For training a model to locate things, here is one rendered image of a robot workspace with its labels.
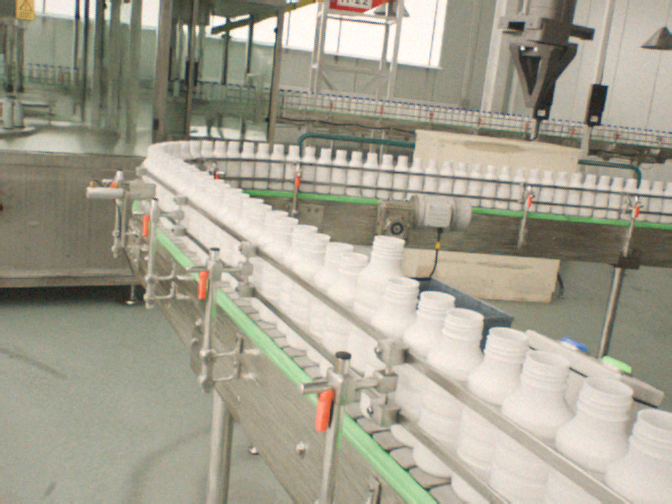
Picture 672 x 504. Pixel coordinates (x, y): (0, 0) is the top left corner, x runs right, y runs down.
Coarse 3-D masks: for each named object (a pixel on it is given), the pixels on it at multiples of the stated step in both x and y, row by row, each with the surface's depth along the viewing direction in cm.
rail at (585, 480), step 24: (192, 240) 146; (240, 240) 118; (312, 288) 92; (336, 312) 86; (312, 336) 92; (384, 336) 75; (408, 360) 71; (456, 384) 64; (480, 408) 61; (504, 432) 58; (528, 432) 55; (552, 456) 53; (480, 480) 61; (576, 480) 51
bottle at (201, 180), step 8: (200, 176) 150; (208, 176) 150; (200, 184) 148; (200, 192) 148; (192, 200) 148; (200, 200) 147; (192, 216) 148; (192, 224) 149; (192, 232) 149; (192, 248) 150
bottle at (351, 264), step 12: (348, 264) 87; (360, 264) 87; (348, 276) 87; (336, 288) 88; (348, 288) 87; (336, 300) 87; (348, 300) 86; (324, 324) 90; (336, 324) 88; (348, 324) 87; (324, 336) 90; (336, 336) 88; (348, 336) 88; (336, 348) 88; (324, 360) 90; (324, 372) 90
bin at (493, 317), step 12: (432, 276) 173; (420, 288) 172; (432, 288) 173; (444, 288) 168; (420, 300) 173; (456, 300) 164; (468, 300) 160; (480, 300) 156; (480, 312) 156; (492, 312) 152; (504, 312) 149; (492, 324) 145; (504, 324) 146
